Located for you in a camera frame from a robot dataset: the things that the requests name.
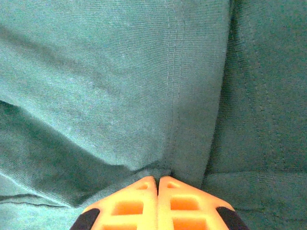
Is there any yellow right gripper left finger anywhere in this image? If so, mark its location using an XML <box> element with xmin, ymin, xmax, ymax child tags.
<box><xmin>69</xmin><ymin>175</ymin><xmax>158</xmax><ymax>230</ymax></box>

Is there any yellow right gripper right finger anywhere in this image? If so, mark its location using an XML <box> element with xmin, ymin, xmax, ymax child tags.
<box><xmin>158</xmin><ymin>175</ymin><xmax>250</xmax><ymax>230</ymax></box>

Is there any green t-shirt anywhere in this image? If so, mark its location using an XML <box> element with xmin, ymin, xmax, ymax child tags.
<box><xmin>0</xmin><ymin>0</ymin><xmax>307</xmax><ymax>230</ymax></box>

